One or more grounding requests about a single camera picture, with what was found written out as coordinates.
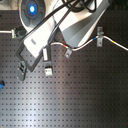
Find black frame gripper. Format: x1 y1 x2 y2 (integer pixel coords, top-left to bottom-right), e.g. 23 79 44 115
16 43 53 81

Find white cable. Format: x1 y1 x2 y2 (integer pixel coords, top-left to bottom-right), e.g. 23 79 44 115
49 35 128 52

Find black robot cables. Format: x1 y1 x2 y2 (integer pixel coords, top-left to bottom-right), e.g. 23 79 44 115
18 0 101 46

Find grey cable clip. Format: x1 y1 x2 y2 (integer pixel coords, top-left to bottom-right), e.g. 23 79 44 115
97 27 104 47
65 49 72 59

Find black plug connector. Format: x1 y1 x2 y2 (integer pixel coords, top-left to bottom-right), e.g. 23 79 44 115
11 28 26 38

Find grey cable clip right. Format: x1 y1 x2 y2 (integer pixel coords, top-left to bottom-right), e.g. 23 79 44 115
97 27 104 47

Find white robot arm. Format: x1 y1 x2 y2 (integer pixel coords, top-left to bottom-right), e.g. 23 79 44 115
16 0 111 81

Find grey cable clip middle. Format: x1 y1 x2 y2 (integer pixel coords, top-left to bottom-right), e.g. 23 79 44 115
65 49 72 59

